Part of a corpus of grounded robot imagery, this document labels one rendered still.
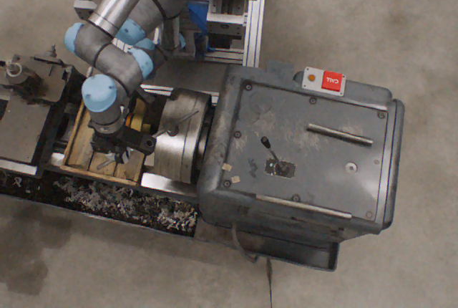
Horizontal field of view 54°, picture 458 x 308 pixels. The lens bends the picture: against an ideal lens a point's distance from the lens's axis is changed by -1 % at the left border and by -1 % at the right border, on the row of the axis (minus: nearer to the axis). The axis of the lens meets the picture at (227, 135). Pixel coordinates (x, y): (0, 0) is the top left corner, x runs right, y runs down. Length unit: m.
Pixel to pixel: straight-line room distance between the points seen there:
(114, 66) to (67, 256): 1.74
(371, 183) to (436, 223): 1.48
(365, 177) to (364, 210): 0.10
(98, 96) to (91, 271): 1.73
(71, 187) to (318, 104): 1.19
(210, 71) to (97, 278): 1.30
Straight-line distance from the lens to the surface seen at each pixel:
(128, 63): 1.10
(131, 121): 1.56
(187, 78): 2.60
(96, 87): 1.05
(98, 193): 2.06
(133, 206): 2.04
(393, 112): 1.50
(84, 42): 1.15
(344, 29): 3.09
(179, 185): 1.74
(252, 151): 1.36
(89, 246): 2.67
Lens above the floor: 2.57
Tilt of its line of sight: 73 degrees down
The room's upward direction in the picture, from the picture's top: 4 degrees clockwise
